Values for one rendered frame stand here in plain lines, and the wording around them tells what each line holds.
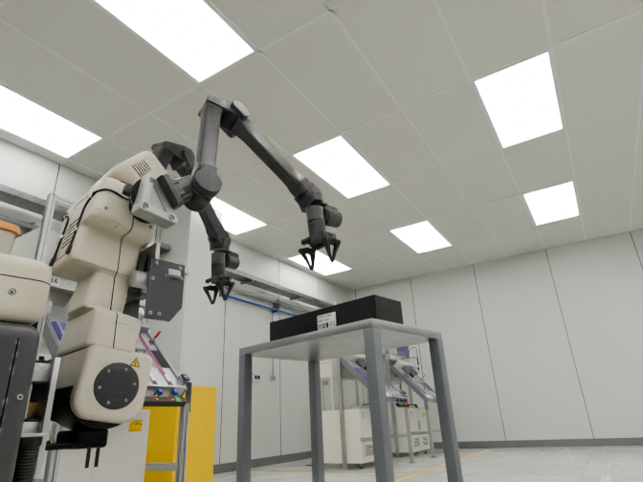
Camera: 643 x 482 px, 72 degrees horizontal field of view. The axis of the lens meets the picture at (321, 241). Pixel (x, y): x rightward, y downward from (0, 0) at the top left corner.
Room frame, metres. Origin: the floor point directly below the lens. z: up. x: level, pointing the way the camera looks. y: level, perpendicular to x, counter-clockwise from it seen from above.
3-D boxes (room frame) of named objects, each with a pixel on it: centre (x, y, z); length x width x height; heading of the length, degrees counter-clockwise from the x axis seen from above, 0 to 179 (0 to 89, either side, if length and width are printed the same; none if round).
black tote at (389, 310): (1.80, -0.02, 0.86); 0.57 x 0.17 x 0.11; 48
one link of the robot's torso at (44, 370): (1.14, 0.65, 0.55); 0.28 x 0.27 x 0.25; 48
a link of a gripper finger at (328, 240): (1.31, -0.02, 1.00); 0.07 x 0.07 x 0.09; 49
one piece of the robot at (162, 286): (1.19, 0.52, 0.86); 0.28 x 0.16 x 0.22; 48
